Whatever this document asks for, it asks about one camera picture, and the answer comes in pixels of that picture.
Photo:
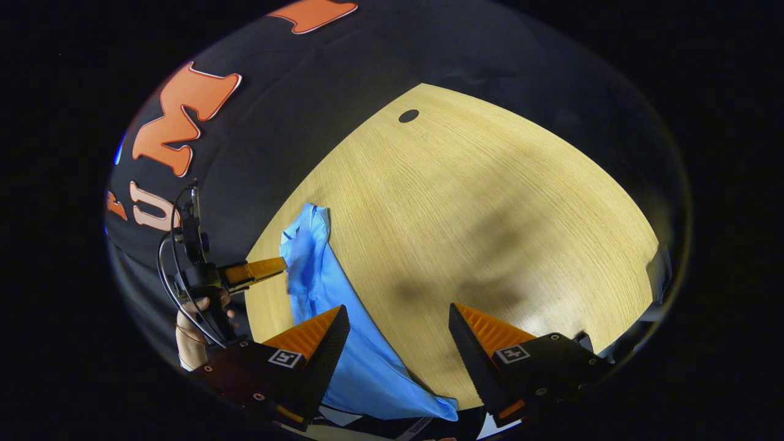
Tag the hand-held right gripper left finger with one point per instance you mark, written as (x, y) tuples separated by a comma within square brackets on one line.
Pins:
[(324, 361)]

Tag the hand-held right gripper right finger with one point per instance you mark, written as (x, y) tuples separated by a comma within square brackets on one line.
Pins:
[(474, 367)]

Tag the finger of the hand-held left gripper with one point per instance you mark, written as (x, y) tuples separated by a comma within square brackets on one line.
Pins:
[(254, 272)]

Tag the light blue T-shirt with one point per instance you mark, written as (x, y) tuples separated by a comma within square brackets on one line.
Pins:
[(367, 367)]

